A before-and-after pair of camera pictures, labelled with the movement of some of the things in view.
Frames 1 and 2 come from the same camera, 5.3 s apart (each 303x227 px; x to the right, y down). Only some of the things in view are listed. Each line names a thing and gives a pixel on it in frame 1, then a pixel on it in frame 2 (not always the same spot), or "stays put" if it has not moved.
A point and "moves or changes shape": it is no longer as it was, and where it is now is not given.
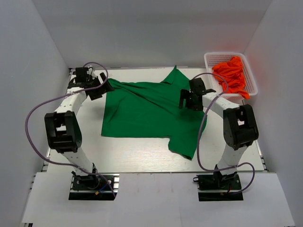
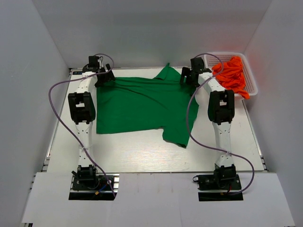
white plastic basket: [213, 59] stays put
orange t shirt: [232, 70] stays put
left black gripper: [98, 94] to [109, 76]
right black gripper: [185, 94] to [186, 71]
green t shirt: [151, 109] moves or changes shape
